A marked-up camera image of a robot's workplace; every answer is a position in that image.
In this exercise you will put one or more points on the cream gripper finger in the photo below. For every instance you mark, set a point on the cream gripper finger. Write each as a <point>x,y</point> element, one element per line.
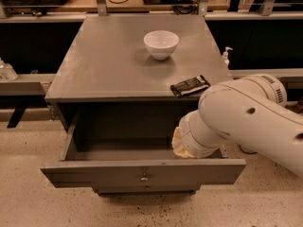
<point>179,146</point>

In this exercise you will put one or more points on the grey top drawer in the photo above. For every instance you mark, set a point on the grey top drawer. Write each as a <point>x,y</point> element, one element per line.
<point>133,148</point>

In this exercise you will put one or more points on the grey drawer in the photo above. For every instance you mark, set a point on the grey drawer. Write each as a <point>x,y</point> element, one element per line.
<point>133,148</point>
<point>146,189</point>

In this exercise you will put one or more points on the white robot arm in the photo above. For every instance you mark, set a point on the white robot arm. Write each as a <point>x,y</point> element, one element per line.
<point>251,112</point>

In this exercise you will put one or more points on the grey bottom drawer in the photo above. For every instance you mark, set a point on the grey bottom drawer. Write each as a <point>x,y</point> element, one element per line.
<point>146,189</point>

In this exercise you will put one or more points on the grey drawer cabinet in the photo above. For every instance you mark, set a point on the grey drawer cabinet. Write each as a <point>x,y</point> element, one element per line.
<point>108,67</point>

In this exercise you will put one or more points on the black snack packet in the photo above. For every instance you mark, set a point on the black snack packet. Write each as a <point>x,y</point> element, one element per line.
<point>190,86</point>

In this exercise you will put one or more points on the white pump dispenser bottle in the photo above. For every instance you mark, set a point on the white pump dispenser bottle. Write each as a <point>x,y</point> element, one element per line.
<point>225,55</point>

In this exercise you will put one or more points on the white ceramic bowl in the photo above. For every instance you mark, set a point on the white ceramic bowl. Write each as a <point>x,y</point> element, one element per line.
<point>161,43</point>

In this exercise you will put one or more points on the clear plastic bottle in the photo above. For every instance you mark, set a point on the clear plastic bottle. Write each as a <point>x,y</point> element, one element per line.
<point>6,71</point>

